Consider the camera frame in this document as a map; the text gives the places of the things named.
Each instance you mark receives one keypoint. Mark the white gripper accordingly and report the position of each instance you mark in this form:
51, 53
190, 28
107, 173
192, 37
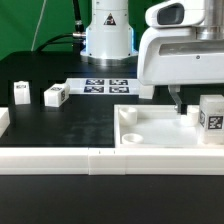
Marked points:
184, 44

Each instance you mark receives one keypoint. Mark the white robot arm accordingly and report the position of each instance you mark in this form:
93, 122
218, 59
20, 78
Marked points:
109, 37

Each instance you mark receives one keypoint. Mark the white AprilTag base plate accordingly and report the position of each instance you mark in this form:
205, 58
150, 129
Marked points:
103, 86

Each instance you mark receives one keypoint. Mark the white U-shaped fence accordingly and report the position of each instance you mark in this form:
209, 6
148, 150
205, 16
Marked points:
110, 161

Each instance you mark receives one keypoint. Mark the white square tabletop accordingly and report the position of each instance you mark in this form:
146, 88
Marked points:
158, 126

